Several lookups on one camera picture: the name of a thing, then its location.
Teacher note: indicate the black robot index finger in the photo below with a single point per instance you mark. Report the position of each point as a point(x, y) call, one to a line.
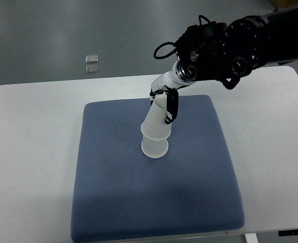
point(152, 97)

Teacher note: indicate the upper metal floor socket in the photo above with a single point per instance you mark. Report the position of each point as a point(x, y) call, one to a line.
point(92, 58)

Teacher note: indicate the white paper cup on mat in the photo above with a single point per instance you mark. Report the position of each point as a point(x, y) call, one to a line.
point(153, 148)

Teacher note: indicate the blue fabric cushion mat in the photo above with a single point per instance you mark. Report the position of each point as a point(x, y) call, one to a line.
point(120, 193)

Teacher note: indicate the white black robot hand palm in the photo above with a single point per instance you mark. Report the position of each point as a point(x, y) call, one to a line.
point(168, 81)

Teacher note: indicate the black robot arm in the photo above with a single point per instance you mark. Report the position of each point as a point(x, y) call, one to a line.
point(227, 52)

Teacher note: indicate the white paper cup carried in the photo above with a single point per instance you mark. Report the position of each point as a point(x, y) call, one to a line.
point(154, 126)

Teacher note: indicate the white table leg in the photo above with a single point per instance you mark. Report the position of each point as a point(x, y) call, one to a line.
point(251, 238)

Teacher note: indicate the black robot thumb finger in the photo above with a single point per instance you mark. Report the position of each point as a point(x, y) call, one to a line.
point(172, 99)

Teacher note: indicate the brown wooden box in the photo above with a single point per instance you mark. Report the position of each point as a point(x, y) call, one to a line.
point(282, 4)

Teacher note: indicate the metal floor socket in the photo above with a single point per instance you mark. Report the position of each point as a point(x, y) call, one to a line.
point(92, 69)
point(92, 58)

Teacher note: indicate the black table control panel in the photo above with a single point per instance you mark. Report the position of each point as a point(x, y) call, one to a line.
point(292, 232)

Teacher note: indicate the lower metal floor socket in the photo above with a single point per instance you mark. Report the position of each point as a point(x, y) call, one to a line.
point(92, 69)

